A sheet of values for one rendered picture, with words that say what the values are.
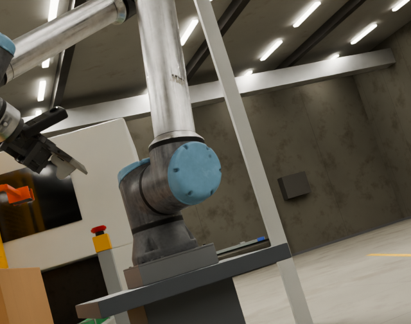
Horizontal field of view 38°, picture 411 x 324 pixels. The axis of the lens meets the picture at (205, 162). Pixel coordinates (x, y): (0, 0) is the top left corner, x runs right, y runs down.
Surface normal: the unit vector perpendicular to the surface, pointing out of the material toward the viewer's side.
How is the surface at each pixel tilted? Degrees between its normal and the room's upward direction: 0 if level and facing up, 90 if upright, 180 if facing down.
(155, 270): 90
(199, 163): 96
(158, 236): 71
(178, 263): 90
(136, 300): 90
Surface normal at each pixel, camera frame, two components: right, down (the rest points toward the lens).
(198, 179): 0.57, -0.20
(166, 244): 0.01, -0.49
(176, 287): 0.30, -0.24
